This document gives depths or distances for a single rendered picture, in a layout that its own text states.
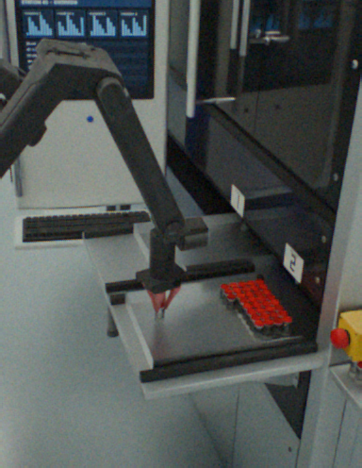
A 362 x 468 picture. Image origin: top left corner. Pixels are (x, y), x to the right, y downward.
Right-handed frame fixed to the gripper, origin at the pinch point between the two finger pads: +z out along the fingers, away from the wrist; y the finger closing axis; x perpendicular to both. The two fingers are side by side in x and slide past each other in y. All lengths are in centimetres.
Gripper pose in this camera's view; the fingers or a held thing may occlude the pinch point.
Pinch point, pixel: (160, 307)
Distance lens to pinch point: 153.5
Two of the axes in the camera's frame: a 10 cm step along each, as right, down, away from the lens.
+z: -0.4, 8.7, 4.9
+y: 8.4, -2.3, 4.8
